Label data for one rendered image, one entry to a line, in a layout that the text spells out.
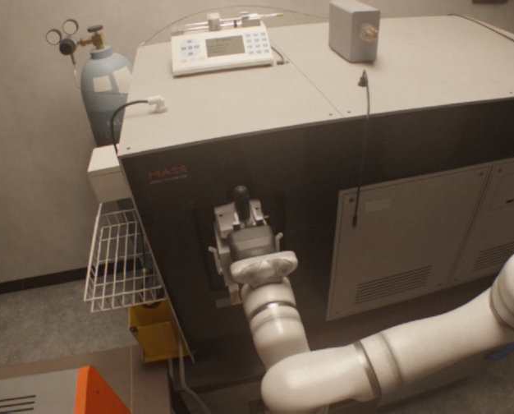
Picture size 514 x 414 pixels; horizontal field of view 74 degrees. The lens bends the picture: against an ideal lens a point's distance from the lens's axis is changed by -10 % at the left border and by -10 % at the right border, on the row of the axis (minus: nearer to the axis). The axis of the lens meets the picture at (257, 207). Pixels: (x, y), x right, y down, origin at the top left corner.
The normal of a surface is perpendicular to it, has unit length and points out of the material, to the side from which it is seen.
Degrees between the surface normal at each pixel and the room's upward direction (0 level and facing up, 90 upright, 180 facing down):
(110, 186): 90
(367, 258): 90
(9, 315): 0
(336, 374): 9
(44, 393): 0
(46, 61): 90
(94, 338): 0
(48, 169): 90
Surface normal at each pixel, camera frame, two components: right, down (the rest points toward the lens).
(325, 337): -0.07, -0.77
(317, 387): 0.04, -0.62
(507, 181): 0.21, 0.61
